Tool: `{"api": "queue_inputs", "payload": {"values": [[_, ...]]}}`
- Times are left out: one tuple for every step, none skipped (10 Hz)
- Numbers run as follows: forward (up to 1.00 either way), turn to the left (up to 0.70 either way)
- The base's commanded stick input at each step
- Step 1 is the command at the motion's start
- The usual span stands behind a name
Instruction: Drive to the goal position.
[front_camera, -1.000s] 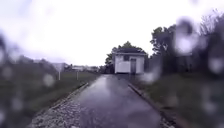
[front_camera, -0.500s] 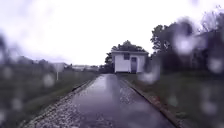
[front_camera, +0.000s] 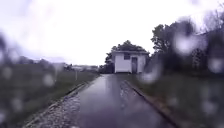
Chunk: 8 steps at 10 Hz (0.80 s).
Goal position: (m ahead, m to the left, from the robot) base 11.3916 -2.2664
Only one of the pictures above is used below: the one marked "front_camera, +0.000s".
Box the small white building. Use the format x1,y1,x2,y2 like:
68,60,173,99
111,50,150,75

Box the tree behind white building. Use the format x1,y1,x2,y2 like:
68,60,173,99
98,39,148,75

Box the wet grey asphalt path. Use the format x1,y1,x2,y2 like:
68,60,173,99
71,73,174,128

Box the gravel strip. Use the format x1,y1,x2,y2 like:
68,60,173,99
23,81,93,128

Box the grass verge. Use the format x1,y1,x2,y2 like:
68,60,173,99
116,71,224,128

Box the dense trees and bushes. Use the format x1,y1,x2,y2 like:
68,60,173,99
146,6,224,76

